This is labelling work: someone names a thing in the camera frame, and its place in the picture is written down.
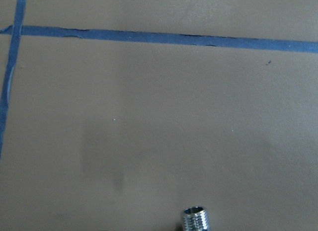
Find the chrome tee pipe fitting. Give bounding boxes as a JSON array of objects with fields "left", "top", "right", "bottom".
[{"left": 181, "top": 206, "right": 211, "bottom": 231}]

